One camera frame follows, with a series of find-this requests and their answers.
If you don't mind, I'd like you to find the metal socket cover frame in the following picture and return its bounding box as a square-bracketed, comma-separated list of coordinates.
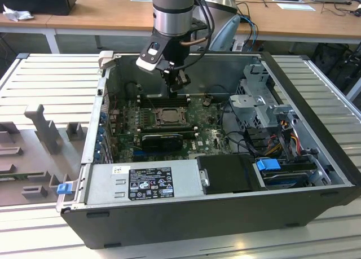
[156, 106, 187, 128]

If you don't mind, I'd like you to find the blue cable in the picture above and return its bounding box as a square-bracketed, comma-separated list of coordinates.
[241, 15, 259, 47]

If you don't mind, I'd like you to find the silver power supply unit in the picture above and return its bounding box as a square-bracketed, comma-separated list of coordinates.
[83, 159, 204, 207]

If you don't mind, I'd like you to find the crumpled white paper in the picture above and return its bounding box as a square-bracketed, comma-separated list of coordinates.
[2, 4, 35, 23]

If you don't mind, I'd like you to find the blue case latch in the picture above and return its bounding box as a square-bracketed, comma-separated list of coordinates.
[56, 183, 72, 197]

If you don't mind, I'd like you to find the black graphics card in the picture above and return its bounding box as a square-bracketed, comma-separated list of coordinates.
[140, 133, 183, 153]

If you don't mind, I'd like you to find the CPU socket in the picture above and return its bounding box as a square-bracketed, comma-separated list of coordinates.
[152, 106, 189, 129]

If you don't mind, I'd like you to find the silver perforated drive cage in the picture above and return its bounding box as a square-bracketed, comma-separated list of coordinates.
[227, 63, 296, 131]

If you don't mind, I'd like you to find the wooden desk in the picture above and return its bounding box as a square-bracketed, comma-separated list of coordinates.
[0, 0, 361, 55]

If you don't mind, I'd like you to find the black RAM slot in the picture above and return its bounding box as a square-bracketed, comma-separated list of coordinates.
[140, 100, 190, 105]
[140, 103, 190, 108]
[140, 94, 189, 99]
[140, 97, 190, 102]
[140, 126, 198, 134]

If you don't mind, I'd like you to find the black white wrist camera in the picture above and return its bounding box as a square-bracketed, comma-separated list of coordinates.
[135, 34, 166, 73]

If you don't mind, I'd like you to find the hard disk drive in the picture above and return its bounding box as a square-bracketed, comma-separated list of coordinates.
[261, 170, 316, 190]

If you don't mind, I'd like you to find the grey case latch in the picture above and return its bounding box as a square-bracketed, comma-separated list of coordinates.
[98, 50, 115, 71]

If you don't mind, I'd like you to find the coloured power wire bundle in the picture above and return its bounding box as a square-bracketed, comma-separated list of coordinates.
[266, 120, 301, 158]

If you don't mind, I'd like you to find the black PC case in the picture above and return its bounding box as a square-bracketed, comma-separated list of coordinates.
[55, 50, 361, 250]

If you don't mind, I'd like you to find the green motherboard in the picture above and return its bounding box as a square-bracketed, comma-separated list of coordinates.
[111, 96, 231, 164]

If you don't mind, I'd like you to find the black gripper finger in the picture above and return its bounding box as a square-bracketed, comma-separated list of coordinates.
[177, 71, 190, 91]
[165, 69, 179, 99]

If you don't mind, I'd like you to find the black cylinder part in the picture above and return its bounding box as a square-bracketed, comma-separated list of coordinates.
[125, 82, 137, 98]

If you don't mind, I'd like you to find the grey parts rack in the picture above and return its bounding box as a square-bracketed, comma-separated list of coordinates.
[0, 103, 87, 208]

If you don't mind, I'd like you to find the blue disk carrier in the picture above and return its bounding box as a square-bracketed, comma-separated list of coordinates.
[256, 158, 280, 174]

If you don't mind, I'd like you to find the black chair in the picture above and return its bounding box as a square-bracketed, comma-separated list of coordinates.
[311, 41, 361, 95]

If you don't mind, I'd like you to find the green RAM stick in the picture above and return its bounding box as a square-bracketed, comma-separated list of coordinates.
[0, 173, 29, 183]

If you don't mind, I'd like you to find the pale blue teach pendant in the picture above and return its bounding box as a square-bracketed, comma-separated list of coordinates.
[210, 14, 243, 51]

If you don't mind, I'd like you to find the black plastic shroud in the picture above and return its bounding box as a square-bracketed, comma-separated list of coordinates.
[195, 153, 268, 196]

